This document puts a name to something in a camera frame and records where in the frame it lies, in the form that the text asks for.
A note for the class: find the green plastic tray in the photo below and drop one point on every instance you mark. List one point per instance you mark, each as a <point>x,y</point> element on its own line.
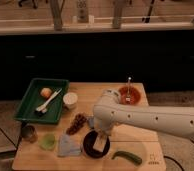
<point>33,98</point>

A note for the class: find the blue sponge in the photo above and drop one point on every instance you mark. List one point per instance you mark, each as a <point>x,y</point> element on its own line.
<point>91,122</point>

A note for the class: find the green plastic cup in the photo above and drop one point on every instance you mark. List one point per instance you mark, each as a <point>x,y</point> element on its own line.
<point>47,142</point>

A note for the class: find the white cup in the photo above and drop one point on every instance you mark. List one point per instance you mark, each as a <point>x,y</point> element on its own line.
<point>70,100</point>

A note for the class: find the purple bowl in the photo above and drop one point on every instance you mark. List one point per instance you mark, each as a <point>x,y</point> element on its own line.
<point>88,144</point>

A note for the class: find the bunch of dark grapes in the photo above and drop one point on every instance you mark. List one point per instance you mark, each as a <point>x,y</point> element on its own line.
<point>76,124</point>

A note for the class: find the orange fruit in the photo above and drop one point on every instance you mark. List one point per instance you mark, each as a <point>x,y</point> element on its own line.
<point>46,92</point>

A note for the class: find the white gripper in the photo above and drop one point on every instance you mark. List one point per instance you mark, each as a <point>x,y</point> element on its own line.
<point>103,127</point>

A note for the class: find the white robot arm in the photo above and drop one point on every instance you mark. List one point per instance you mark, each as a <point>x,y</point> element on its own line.
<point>108,110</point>

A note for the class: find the light blue cloth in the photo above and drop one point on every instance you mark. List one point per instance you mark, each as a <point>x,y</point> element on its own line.
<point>68,147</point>

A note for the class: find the green pepper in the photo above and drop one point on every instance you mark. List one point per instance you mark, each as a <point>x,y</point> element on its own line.
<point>129,156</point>

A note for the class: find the orange bowl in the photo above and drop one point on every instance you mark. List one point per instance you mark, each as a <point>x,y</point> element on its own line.
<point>135,95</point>

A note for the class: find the metal cup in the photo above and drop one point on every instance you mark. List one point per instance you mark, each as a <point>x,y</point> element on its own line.
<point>29,134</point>

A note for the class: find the white dish brush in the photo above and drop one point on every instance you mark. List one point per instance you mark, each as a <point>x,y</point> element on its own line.
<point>42,109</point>

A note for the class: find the metal spoon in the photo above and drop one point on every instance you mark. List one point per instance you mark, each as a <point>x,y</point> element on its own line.
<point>128,96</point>

